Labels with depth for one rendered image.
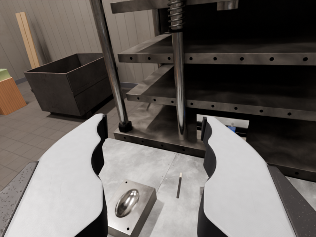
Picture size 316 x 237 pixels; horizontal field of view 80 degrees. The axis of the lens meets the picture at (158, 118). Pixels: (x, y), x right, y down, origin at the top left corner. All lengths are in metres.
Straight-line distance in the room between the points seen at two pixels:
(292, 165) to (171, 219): 0.64
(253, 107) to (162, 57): 0.52
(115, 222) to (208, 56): 0.80
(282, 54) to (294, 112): 0.28
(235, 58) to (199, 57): 0.16
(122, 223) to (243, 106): 0.75
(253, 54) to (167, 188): 0.69
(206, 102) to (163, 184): 0.48
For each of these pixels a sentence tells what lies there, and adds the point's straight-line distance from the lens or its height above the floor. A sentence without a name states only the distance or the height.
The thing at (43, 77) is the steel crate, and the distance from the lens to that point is 3.35.
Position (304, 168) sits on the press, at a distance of 1.15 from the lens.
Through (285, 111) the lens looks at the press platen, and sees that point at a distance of 1.06.
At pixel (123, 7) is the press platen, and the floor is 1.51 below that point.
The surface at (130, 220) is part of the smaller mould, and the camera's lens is 0.77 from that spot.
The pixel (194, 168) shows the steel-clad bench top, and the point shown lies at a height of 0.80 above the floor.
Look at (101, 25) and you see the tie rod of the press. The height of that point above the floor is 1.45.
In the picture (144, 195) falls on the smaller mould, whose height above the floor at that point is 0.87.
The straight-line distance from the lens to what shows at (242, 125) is 1.09.
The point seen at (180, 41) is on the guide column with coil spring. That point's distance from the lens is 0.94.
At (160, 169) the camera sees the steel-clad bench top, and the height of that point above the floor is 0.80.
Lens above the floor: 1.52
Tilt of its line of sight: 31 degrees down
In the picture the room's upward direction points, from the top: 7 degrees counter-clockwise
